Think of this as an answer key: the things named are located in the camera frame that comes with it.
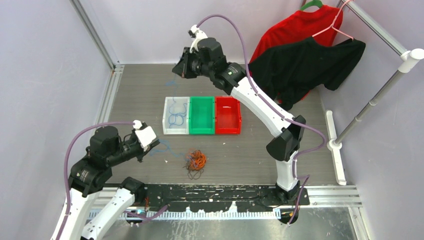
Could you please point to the metal clothes rack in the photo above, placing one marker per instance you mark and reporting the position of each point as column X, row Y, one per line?
column 410, row 58

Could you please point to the white perforated cable duct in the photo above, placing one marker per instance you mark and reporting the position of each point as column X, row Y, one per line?
column 228, row 215

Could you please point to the green plastic bin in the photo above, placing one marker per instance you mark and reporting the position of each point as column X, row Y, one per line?
column 201, row 119

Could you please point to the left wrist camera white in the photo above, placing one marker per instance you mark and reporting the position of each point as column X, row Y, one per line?
column 145, row 134

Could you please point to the red t-shirt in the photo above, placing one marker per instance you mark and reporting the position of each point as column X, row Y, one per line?
column 297, row 27

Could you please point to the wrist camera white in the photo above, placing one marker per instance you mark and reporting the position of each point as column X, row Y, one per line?
column 197, row 35
column 145, row 134

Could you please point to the white plastic bin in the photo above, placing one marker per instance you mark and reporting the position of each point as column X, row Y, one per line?
column 175, row 119

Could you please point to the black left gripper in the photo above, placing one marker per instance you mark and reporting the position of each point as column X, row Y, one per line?
column 145, row 149

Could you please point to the pink hanger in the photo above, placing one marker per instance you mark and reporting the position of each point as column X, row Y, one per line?
column 332, row 25

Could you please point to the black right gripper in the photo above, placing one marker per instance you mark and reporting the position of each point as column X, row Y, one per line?
column 182, row 67

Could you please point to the green hanger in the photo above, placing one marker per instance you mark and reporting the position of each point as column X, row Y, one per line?
column 311, row 3

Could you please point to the red plastic bin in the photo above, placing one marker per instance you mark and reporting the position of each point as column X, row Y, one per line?
column 228, row 118

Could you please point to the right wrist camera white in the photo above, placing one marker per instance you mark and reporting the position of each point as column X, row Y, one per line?
column 197, row 35

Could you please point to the black t-shirt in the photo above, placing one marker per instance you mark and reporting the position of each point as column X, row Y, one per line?
column 288, row 72

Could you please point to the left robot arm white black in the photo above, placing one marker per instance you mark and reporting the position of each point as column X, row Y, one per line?
column 85, row 180

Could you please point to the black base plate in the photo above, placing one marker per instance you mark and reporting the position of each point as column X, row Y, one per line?
column 212, row 198

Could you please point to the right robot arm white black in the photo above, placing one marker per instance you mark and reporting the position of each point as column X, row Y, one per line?
column 208, row 60

